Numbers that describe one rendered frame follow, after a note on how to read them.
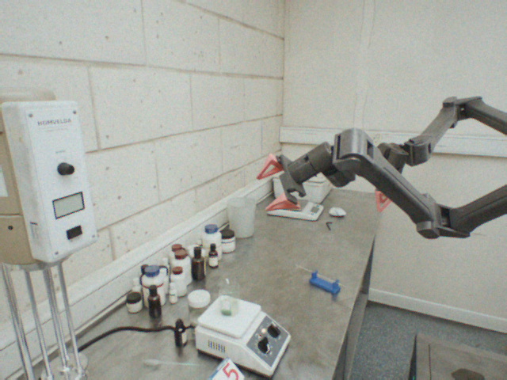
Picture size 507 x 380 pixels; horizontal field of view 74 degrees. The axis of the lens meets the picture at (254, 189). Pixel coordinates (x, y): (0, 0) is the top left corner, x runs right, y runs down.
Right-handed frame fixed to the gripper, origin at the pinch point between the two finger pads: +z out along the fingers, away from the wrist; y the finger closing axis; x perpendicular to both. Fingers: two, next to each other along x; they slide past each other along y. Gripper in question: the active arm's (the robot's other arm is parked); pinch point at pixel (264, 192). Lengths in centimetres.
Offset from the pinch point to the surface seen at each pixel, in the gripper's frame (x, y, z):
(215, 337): 1.5, -28.4, 22.3
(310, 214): -78, 27, 18
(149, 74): 17, 50, 19
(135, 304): 3.0, -11.8, 48.3
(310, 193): -93, 46, 19
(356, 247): -68, 0, 1
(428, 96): -109, 72, -57
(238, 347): -0.3, -31.8, 17.7
